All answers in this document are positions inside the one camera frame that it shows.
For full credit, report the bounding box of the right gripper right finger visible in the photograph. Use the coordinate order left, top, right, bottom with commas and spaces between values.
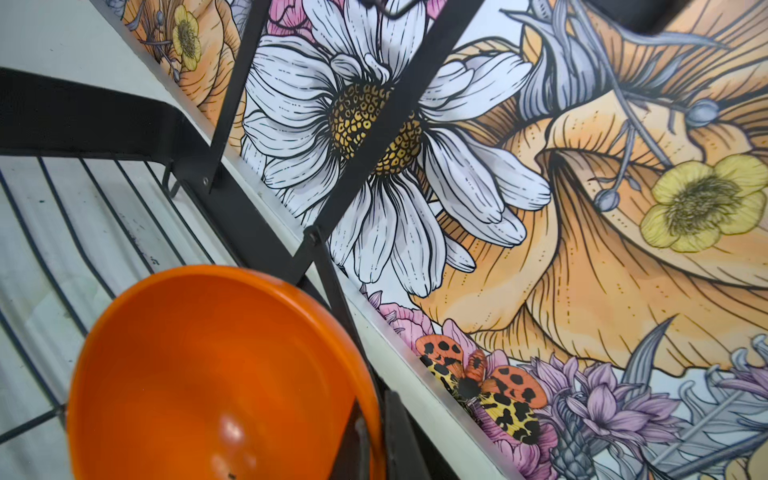
383, 390, 430, 480

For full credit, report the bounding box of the black wire dish rack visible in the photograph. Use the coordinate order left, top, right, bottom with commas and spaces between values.
1, 1, 480, 354

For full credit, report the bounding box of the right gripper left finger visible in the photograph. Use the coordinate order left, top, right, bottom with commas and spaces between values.
329, 413, 371, 480

